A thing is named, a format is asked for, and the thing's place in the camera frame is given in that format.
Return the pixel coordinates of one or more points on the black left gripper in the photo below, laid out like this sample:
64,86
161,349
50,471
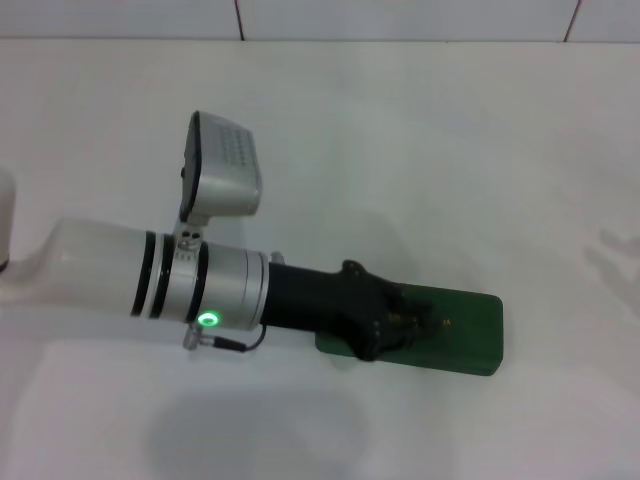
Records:
325,310

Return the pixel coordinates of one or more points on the green glasses case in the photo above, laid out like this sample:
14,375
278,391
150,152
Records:
460,330

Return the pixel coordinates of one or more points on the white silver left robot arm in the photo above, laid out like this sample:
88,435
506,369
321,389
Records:
125,280

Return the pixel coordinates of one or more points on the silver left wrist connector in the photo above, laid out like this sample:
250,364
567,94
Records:
276,257

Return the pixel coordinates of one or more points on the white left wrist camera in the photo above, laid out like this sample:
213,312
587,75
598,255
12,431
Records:
220,165

